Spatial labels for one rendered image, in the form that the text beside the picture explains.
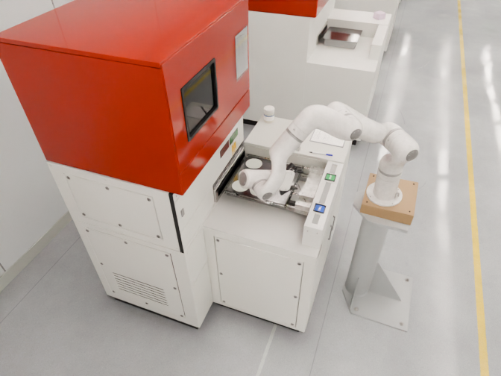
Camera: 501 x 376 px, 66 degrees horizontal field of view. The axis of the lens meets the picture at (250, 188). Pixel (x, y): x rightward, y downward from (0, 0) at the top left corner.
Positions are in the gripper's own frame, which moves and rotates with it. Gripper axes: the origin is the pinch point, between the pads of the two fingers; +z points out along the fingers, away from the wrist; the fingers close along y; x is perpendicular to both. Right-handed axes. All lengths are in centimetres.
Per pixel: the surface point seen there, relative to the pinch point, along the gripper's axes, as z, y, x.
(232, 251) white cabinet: -13, -53, 15
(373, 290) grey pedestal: 96, -81, -10
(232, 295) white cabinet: 3, -94, 22
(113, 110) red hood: -83, 18, 22
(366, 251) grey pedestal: 67, -44, -10
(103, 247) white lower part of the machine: -69, -76, 59
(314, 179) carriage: 34.8, -11.5, 21.3
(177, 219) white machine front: -51, -28, 12
